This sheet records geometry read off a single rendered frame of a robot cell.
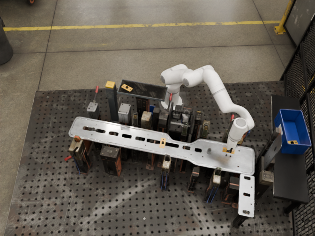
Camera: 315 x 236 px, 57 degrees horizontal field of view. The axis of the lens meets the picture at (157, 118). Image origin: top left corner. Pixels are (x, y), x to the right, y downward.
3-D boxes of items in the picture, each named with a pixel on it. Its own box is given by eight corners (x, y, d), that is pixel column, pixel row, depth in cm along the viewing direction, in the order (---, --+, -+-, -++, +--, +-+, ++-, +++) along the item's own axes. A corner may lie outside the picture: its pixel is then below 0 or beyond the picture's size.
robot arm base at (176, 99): (158, 95, 269) (159, 82, 254) (178, 92, 272) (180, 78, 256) (163, 112, 259) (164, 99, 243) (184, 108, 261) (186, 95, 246)
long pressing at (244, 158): (65, 139, 216) (64, 137, 215) (76, 115, 229) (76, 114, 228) (254, 177, 202) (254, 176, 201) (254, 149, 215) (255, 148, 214)
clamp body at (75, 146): (75, 174, 231) (64, 152, 202) (82, 158, 239) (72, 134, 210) (88, 177, 230) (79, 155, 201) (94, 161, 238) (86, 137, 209)
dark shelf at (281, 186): (273, 197, 192) (274, 195, 190) (270, 96, 244) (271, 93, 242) (307, 204, 190) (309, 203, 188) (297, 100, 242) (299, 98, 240)
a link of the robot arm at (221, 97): (229, 86, 192) (251, 128, 190) (209, 95, 187) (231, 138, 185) (236, 82, 184) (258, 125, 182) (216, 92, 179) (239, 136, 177)
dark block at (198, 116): (188, 148, 248) (195, 119, 214) (190, 141, 252) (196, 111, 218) (194, 149, 247) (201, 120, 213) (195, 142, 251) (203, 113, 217)
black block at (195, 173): (184, 194, 224) (189, 177, 200) (187, 180, 230) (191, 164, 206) (195, 195, 223) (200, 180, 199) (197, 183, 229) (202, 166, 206)
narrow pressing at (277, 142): (263, 171, 203) (281, 146, 176) (263, 157, 210) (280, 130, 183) (264, 171, 203) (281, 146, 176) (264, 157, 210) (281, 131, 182)
